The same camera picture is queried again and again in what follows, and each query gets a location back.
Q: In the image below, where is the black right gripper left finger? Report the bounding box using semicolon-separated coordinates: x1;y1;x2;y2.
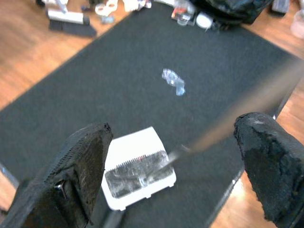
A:
0;122;114;228

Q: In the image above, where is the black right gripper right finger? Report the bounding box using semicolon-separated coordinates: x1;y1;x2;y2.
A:
233;112;304;228

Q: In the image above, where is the white dustpan long handle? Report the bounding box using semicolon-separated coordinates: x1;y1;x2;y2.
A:
101;57;304;211

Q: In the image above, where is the silver broom white grip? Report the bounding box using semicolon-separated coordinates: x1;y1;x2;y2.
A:
47;0;98;38

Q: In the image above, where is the black floor mat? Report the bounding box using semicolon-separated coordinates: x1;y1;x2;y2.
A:
0;2;304;228

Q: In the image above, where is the crumpled clear plastic wrap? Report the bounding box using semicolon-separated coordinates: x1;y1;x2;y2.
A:
105;151;174;198

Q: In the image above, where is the crumpled clear plastic wrapper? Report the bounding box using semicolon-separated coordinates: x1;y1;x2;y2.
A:
161;68;186;96

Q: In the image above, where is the clear plastic bowl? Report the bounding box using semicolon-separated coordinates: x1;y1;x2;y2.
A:
290;9;304;39

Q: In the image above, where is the grey plastic piece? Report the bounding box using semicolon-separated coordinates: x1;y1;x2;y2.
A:
99;14;115;25

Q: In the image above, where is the white round plastic container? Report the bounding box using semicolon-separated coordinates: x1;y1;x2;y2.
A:
196;11;215;29

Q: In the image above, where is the black rubbish bag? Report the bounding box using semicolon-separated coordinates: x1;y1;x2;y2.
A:
189;0;275;26

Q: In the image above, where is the clear red blister packaging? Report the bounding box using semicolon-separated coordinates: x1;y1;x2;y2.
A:
171;6;198;26

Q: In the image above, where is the white plastic ring part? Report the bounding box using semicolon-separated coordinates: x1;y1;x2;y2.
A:
94;0;119;17

